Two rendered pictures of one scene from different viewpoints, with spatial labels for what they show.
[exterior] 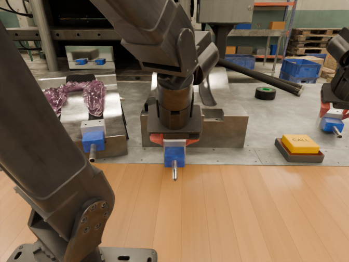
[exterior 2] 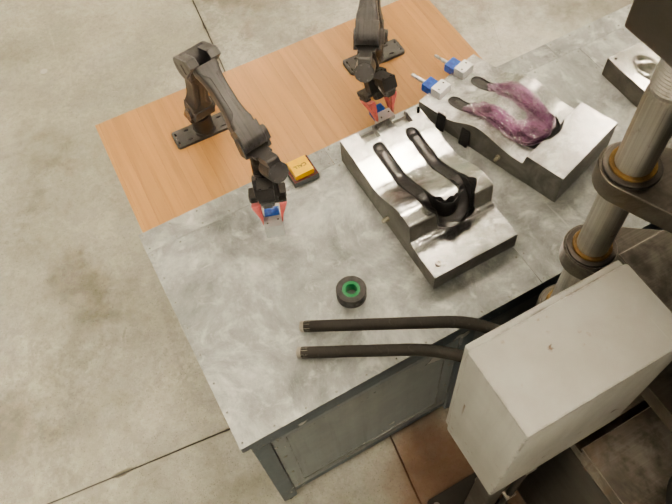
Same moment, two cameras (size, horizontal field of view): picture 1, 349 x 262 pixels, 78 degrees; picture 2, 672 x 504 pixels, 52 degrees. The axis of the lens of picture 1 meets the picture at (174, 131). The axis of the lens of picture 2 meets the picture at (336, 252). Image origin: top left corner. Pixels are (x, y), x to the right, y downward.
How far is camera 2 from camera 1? 2.23 m
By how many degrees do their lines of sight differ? 91
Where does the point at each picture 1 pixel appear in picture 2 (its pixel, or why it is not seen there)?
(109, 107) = (464, 116)
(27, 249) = (399, 51)
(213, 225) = (336, 96)
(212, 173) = (352, 126)
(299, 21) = not seen: outside the picture
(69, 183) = not seen: hidden behind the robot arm
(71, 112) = (484, 96)
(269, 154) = (320, 161)
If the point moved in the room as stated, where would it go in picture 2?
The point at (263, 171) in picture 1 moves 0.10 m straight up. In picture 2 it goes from (321, 142) to (318, 120)
